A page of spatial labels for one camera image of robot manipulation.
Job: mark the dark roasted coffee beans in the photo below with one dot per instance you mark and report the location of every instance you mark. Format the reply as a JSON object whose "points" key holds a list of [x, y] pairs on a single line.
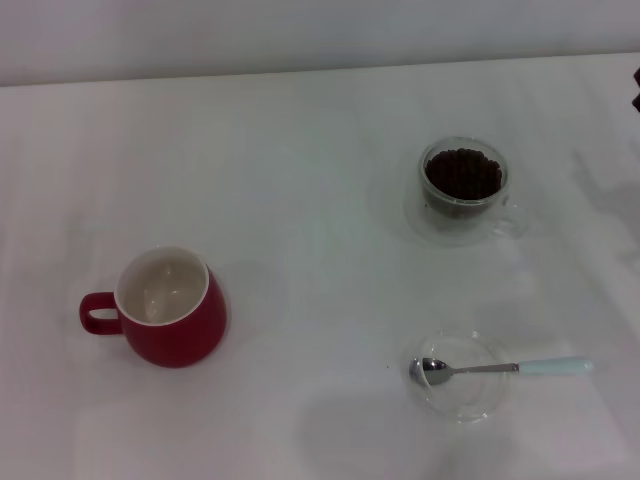
{"points": [[462, 172]]}

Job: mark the red ceramic mug white inside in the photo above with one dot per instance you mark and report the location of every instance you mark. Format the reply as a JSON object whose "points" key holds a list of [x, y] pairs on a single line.
{"points": [[175, 340]]}

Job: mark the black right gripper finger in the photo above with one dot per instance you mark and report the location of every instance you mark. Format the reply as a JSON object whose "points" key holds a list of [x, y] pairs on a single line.
{"points": [[637, 97]]}

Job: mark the clear round glass dish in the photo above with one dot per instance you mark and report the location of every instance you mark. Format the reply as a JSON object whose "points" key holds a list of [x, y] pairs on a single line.
{"points": [[465, 400]]}

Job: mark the clear double-wall glass cup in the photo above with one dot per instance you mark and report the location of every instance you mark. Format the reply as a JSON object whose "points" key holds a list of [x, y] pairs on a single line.
{"points": [[425, 225]]}

